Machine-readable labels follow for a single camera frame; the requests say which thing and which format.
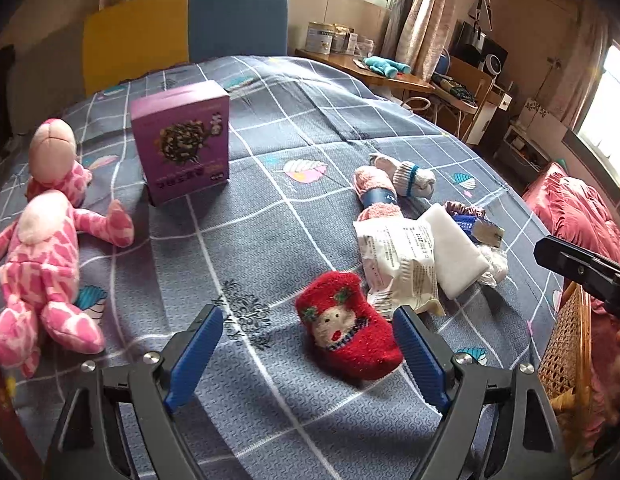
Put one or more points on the floral curtain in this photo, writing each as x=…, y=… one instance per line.
x=429, y=10

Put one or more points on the white sock with blue band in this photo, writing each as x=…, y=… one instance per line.
x=404, y=175

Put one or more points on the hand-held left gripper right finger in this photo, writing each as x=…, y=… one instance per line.
x=422, y=360

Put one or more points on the yellow and blue headboard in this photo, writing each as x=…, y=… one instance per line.
x=140, y=35

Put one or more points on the side window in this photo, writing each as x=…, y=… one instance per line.
x=607, y=110

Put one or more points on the white foam block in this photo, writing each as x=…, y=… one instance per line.
x=454, y=255

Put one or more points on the blue tissue packet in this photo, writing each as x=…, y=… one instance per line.
x=467, y=225

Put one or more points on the wooden cabinet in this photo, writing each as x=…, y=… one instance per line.
x=469, y=95

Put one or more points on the wicker chair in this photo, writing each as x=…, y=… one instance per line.
x=564, y=350

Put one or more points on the teal plush toy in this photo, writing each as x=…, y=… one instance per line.
x=384, y=66

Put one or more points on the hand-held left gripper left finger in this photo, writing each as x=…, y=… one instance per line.
x=195, y=355

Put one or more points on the packets on side table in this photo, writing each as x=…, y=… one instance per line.
x=320, y=37

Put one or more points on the black speaker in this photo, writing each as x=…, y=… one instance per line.
x=477, y=45

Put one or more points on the purple cardboard box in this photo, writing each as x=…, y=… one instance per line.
x=180, y=145

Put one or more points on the grey checked bed sheet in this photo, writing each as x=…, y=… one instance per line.
x=290, y=125

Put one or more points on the clear plastic bag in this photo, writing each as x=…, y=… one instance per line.
x=494, y=265

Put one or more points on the pink satin scrunchie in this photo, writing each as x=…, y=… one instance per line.
x=462, y=206

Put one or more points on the pink rolled fuzzy sock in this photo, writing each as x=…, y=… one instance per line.
x=372, y=210

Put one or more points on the red santa sock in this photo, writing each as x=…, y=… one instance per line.
x=355, y=345

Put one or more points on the white plastic packet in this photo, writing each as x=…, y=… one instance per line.
x=399, y=260

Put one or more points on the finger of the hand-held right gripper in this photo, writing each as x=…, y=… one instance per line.
x=574, y=260

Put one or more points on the pink spotted plush toy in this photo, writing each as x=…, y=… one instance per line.
x=40, y=260

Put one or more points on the wooden desk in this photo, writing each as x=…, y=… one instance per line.
x=350, y=67

